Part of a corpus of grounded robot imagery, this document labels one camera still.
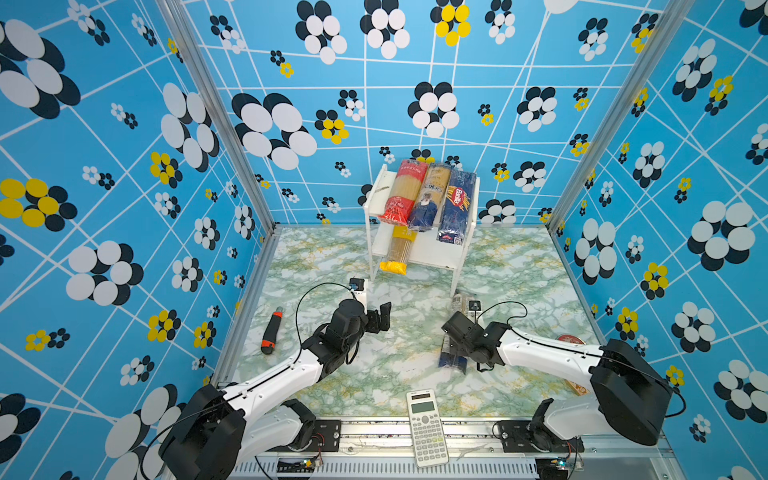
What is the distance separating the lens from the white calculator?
716 mm

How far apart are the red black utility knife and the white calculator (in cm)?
43

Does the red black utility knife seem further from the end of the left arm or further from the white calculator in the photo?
the white calculator

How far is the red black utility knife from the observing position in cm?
89
